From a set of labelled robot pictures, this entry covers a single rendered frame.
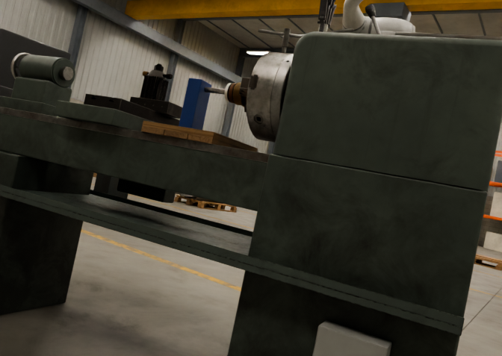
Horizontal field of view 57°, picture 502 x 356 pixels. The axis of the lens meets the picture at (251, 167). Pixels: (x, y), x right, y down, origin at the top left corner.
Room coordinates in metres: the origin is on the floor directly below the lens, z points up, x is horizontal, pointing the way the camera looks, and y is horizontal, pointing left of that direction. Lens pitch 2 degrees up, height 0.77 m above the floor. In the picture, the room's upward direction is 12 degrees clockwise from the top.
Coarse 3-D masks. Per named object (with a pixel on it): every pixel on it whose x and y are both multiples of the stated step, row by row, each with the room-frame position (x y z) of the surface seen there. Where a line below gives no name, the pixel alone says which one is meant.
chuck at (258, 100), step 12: (264, 60) 1.53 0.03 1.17; (276, 60) 1.51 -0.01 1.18; (252, 72) 1.52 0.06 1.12; (264, 72) 1.50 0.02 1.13; (276, 72) 1.48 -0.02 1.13; (264, 84) 1.49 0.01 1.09; (252, 96) 1.51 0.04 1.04; (264, 96) 1.49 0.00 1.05; (252, 108) 1.52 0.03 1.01; (264, 108) 1.50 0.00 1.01; (252, 120) 1.54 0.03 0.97; (264, 120) 1.52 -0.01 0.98; (252, 132) 1.59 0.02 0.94; (264, 132) 1.56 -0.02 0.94
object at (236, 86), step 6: (234, 84) 1.68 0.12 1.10; (240, 84) 1.67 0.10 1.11; (228, 90) 1.68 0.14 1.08; (234, 90) 1.66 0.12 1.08; (228, 96) 1.69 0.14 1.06; (234, 96) 1.67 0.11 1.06; (240, 96) 1.65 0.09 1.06; (234, 102) 1.70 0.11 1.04; (240, 102) 1.67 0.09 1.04; (246, 102) 1.68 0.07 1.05
